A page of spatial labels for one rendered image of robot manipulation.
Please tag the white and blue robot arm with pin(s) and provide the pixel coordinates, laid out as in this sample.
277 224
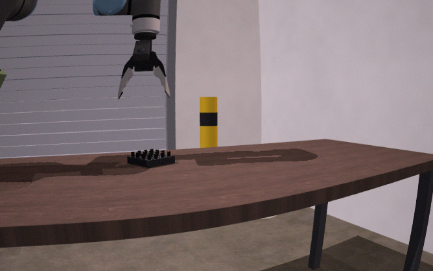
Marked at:
145 16

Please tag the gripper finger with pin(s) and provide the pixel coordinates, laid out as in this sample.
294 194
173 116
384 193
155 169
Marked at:
128 73
159 72

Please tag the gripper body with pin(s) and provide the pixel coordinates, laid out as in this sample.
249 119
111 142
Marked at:
145 65

